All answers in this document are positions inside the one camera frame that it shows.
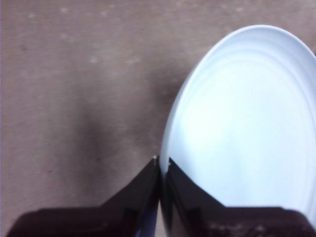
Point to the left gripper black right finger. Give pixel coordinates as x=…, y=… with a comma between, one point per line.
x=222, y=222

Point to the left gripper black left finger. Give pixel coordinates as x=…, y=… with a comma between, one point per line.
x=103, y=222

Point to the light blue round plate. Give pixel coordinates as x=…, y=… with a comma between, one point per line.
x=247, y=111

